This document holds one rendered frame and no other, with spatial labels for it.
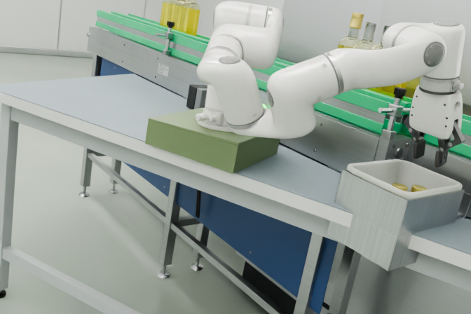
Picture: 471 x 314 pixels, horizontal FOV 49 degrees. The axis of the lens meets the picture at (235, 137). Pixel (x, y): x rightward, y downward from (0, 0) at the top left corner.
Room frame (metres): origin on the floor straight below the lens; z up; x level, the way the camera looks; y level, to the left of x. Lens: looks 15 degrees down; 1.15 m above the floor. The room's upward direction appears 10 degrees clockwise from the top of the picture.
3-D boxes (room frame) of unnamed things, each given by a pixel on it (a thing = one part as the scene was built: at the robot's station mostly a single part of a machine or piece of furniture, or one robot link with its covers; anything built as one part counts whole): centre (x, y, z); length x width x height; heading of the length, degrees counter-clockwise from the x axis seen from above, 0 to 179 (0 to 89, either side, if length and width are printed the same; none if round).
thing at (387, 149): (1.26, -0.39, 0.85); 0.09 x 0.04 x 0.07; 130
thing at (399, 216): (1.12, -0.40, 0.79); 0.27 x 0.17 x 0.08; 130
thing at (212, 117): (1.30, 0.05, 0.90); 0.16 x 0.13 x 0.15; 150
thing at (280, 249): (1.97, 0.13, 0.54); 1.59 x 0.18 x 0.43; 40
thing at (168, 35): (2.03, 0.34, 0.94); 0.07 x 0.04 x 0.13; 130
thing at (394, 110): (1.25, -0.38, 0.95); 0.17 x 0.03 x 0.12; 130
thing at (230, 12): (1.32, 0.04, 1.06); 0.13 x 0.10 x 0.16; 86
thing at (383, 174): (1.10, -0.38, 0.80); 0.22 x 0.17 x 0.09; 130
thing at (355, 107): (1.94, 0.21, 0.93); 1.75 x 0.01 x 0.08; 40
